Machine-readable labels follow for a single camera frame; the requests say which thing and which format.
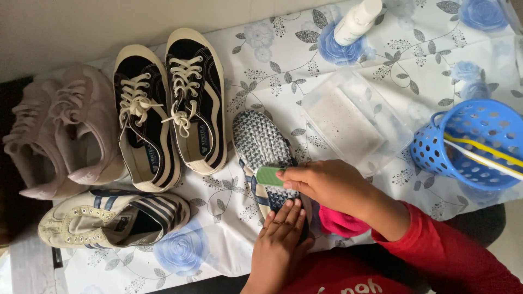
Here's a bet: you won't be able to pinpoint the pink cloth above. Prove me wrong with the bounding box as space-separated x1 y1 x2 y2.
318 204 371 238

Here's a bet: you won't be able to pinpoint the black canvas sneaker white laces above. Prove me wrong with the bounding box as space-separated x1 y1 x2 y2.
164 28 229 176
113 44 183 193

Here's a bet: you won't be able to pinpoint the clear plastic container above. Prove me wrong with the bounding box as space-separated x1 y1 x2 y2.
301 69 414 177

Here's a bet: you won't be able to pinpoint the blue perforated plastic basket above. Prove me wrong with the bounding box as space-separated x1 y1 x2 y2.
409 98 523 192

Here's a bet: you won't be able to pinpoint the cream sneaker navy stripes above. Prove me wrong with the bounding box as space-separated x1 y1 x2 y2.
38 189 192 250

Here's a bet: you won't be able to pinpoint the yellow toothbrush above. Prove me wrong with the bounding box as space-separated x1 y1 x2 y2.
443 132 523 169

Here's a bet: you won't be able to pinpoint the pink sneaker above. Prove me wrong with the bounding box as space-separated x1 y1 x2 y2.
48 64 128 185
2 78 88 201

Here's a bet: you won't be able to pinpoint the blue white woven shoe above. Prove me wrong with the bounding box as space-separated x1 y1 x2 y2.
232 110 314 246

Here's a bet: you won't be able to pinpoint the white plastic bottle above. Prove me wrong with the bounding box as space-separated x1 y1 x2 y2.
333 0 384 47

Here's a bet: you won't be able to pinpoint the person's right hand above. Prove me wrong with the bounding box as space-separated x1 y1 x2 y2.
275 159 387 223

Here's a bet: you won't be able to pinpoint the person's left hand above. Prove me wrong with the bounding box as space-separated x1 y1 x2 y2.
249 198 315 287

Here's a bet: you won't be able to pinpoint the floral blue white tablecloth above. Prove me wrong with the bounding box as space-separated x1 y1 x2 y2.
53 0 523 294

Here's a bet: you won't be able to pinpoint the white toothbrush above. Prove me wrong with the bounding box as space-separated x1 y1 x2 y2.
444 140 523 181

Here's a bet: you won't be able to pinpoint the green brush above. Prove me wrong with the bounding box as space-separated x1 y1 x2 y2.
256 165 287 188

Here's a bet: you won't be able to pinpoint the person's red shirt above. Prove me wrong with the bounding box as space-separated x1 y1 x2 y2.
281 244 417 294

